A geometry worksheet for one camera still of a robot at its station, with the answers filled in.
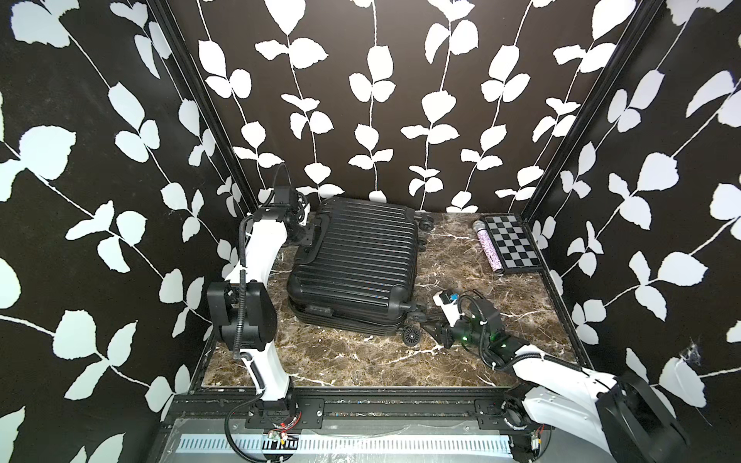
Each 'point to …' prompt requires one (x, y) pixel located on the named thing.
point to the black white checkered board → (514, 246)
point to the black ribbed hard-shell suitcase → (361, 269)
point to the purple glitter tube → (497, 265)
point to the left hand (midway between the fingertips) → (306, 232)
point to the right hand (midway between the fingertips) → (423, 318)
